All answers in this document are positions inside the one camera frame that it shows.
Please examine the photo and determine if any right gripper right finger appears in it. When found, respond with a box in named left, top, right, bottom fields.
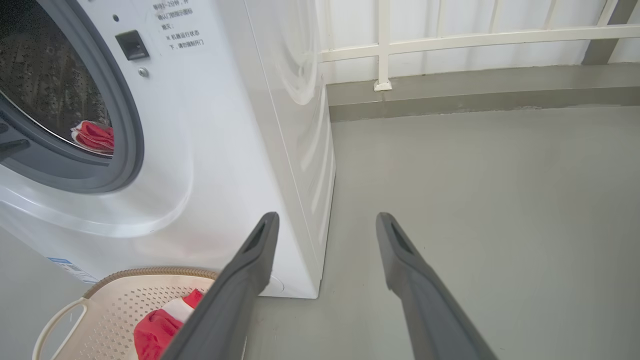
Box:
left=376, top=212, right=498, bottom=360

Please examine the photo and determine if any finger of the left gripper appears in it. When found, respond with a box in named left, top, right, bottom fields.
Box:
left=0, top=139, right=31, bottom=162

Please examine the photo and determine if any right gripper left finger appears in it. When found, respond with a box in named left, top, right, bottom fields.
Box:
left=161, top=212, right=280, bottom=360

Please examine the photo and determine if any red and white garment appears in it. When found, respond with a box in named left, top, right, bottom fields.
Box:
left=133, top=289, right=205, bottom=360
left=71, top=120, right=115, bottom=153

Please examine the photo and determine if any grey rubber door gasket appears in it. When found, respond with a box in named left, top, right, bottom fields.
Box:
left=0, top=0, right=145, bottom=195

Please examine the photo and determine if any cream laundry basket brown rim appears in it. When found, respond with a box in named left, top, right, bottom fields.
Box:
left=32, top=266, right=248, bottom=360

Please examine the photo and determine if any black door lock slot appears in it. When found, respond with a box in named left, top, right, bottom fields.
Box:
left=115, top=30, right=150, bottom=62

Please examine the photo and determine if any white washing machine body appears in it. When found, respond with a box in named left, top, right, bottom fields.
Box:
left=0, top=0, right=337, bottom=300

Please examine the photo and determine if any round white filter cover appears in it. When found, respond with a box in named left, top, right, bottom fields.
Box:
left=262, top=274, right=286, bottom=296

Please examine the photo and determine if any perforated steel drum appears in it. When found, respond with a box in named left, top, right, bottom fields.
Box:
left=0, top=0, right=113, bottom=158

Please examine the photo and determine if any blue energy sticker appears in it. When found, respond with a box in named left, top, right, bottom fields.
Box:
left=47, top=257, right=99, bottom=284

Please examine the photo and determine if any printed text label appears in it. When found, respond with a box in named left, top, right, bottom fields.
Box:
left=150, top=0, right=207, bottom=51

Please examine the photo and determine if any white metal railing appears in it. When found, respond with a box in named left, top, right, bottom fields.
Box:
left=317, top=0, right=640, bottom=92

